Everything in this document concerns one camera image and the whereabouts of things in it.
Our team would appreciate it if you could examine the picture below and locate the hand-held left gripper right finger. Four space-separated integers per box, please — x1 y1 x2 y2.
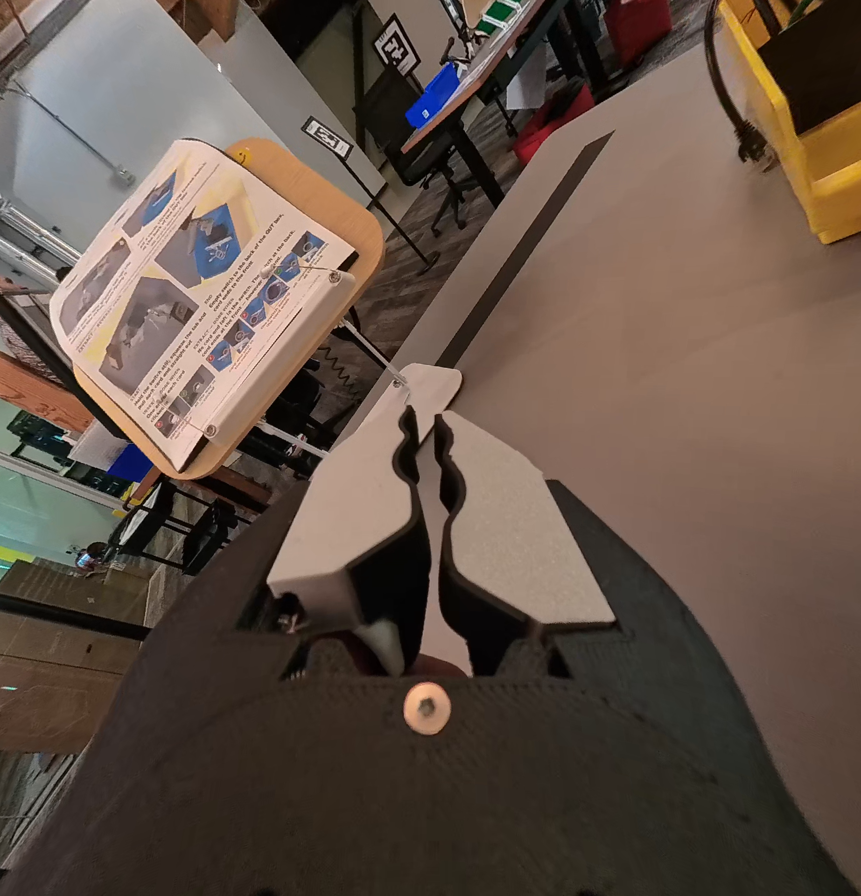
434 412 618 679

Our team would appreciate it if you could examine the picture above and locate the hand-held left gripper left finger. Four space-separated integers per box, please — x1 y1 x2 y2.
266 405 433 679

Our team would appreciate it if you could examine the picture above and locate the yellow plastic bin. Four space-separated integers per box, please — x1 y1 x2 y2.
710 0 861 246

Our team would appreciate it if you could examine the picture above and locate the black ethernet cable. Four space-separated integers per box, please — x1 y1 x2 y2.
703 0 777 172

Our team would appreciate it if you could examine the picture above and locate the black metal cart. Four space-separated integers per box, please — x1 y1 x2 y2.
108 479 238 575

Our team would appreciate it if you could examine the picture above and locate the white document stand base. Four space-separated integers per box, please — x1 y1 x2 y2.
336 318 465 424

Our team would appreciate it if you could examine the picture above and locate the printed instruction sheet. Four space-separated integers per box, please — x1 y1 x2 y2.
49 139 357 471

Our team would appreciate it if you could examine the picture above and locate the instruction sheet on wooden board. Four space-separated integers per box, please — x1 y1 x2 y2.
73 136 387 480

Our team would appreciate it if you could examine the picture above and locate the black tape strip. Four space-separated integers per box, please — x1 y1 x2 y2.
436 132 616 368

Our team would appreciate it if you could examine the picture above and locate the cardboard box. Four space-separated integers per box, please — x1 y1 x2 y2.
0 560 154 756

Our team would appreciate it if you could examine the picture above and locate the black office chair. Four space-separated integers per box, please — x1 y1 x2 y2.
364 66 480 239

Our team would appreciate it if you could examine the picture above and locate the black white fiducial marker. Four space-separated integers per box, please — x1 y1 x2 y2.
301 115 354 162
373 14 422 74

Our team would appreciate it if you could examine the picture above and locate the red floor cushion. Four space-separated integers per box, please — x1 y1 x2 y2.
514 84 595 165

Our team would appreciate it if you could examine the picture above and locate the blue plastic bin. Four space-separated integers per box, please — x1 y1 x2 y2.
404 62 462 130

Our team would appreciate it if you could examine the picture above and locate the wooden top desk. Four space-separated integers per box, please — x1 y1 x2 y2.
402 0 613 211

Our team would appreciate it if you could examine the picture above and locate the red storage bin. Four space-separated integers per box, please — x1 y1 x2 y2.
605 0 672 67

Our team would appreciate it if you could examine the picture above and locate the green box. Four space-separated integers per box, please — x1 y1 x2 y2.
476 0 525 32

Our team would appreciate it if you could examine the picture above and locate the black panel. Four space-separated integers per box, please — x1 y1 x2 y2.
756 0 861 135

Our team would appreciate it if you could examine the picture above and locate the grey wall conduit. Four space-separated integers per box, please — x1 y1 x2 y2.
0 77 136 186

